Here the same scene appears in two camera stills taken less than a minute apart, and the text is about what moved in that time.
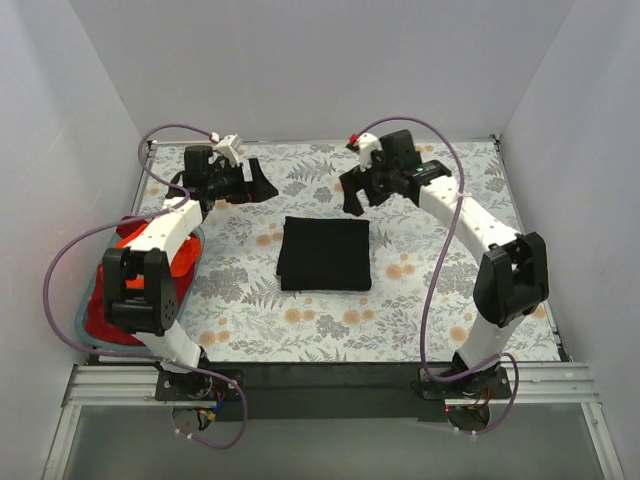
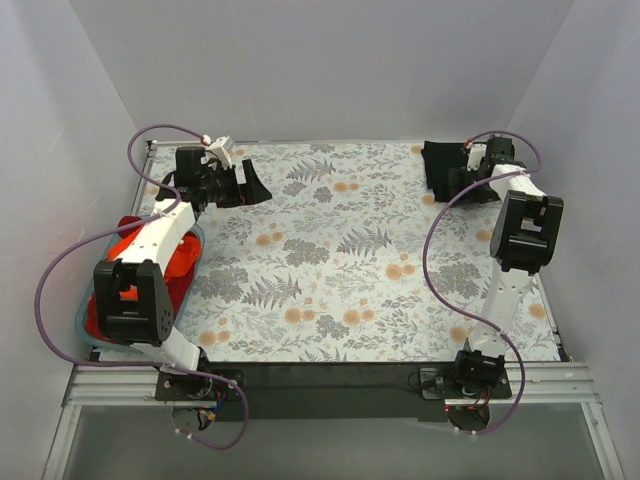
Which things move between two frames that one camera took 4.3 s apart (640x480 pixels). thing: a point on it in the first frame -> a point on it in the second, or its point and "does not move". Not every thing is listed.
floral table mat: [421, 306] does not move
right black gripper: [364, 185] -> [455, 176]
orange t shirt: [182, 264] does not move
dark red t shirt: [95, 313] does not move
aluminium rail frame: [134, 386] does not move
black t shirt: [324, 254] -> [439, 158]
